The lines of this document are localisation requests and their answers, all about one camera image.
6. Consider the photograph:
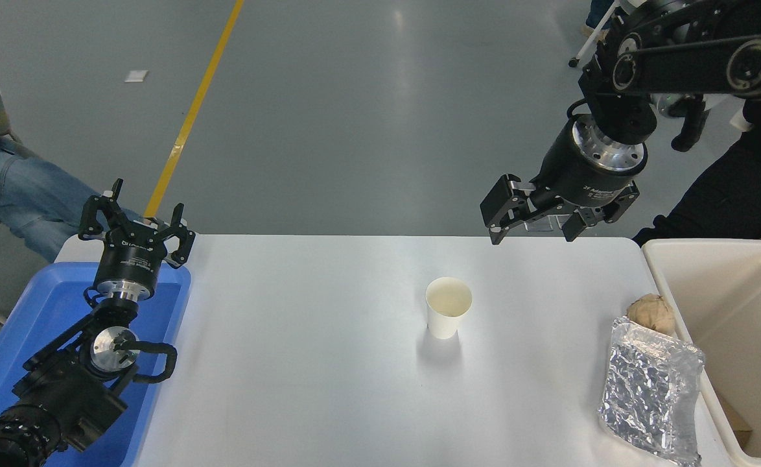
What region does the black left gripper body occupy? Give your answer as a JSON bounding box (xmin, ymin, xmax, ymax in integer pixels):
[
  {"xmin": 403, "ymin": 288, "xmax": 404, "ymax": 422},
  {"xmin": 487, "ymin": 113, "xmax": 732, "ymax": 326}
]
[{"xmin": 93, "ymin": 220, "xmax": 169, "ymax": 294}]

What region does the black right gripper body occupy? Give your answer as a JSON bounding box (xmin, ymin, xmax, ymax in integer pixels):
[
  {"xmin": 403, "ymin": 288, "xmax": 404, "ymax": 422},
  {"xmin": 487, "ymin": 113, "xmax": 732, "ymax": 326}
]
[{"xmin": 534, "ymin": 119, "xmax": 644, "ymax": 210}]

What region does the white paper cup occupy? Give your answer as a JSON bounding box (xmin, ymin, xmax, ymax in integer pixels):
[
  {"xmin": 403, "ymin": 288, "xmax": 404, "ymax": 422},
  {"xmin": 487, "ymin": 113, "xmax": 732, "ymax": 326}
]
[{"xmin": 425, "ymin": 277, "xmax": 473, "ymax": 340}]

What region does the person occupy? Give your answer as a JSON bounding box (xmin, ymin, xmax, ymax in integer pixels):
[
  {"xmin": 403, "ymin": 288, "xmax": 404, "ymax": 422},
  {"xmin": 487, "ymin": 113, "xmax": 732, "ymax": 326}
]
[
  {"xmin": 632, "ymin": 97, "xmax": 761, "ymax": 250},
  {"xmin": 585, "ymin": 0, "xmax": 616, "ymax": 38},
  {"xmin": 0, "ymin": 57, "xmax": 145, "ymax": 263}
]

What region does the blue plastic tray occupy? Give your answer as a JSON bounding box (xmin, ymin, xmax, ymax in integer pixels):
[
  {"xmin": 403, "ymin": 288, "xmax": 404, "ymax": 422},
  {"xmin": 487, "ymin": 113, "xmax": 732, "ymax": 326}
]
[{"xmin": 0, "ymin": 261, "xmax": 192, "ymax": 467}]

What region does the crumpled tan paper ball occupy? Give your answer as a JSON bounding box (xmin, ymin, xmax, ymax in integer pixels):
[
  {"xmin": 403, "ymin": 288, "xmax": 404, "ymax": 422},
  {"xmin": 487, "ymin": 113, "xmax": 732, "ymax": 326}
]
[{"xmin": 626, "ymin": 294, "xmax": 677, "ymax": 336}]

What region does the white wheeled chair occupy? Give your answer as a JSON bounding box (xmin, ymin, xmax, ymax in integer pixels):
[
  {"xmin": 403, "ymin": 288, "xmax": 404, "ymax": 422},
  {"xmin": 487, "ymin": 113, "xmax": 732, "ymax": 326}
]
[{"xmin": 568, "ymin": 19, "xmax": 607, "ymax": 69}]

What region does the large pale bin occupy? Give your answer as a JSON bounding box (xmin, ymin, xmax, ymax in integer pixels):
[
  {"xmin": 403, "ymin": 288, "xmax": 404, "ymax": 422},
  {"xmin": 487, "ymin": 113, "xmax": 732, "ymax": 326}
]
[{"xmin": 641, "ymin": 238, "xmax": 761, "ymax": 467}]

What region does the crumpled silver foil tray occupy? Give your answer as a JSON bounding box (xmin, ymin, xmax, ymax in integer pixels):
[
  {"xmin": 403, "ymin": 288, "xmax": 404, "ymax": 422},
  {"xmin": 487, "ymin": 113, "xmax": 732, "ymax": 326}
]
[{"xmin": 598, "ymin": 317, "xmax": 706, "ymax": 466}]

